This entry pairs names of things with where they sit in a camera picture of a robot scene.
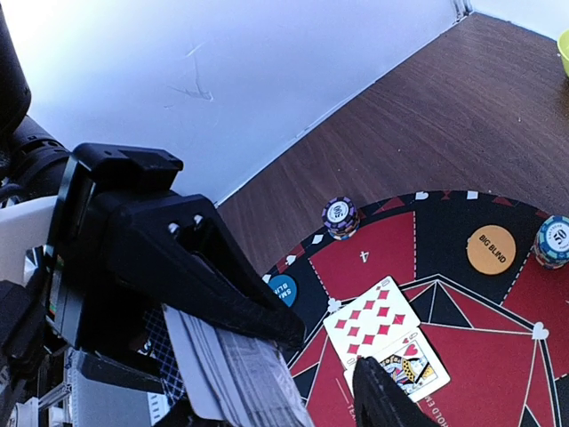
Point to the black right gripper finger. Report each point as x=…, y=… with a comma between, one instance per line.
x=379, y=402

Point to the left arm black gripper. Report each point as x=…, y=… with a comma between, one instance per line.
x=122, y=240

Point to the queen of hearts card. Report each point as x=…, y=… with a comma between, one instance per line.
x=413, y=365

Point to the ten of diamonds card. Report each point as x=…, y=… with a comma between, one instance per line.
x=371, y=322

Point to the blue small blind button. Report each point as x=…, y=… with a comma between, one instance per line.
x=285, y=287

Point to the blue deck of cards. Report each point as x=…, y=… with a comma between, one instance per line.
x=213, y=377

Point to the poker chip stack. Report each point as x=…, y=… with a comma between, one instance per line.
x=341, y=218
x=551, y=243

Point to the orange big blind button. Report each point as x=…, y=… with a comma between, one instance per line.
x=491, y=250

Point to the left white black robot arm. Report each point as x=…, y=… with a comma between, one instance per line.
x=32, y=166

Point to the round red black poker mat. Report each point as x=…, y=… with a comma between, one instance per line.
x=503, y=339

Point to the lime green plastic bowl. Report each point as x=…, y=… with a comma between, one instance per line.
x=563, y=50

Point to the left aluminium frame post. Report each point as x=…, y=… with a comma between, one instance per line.
x=462, y=8

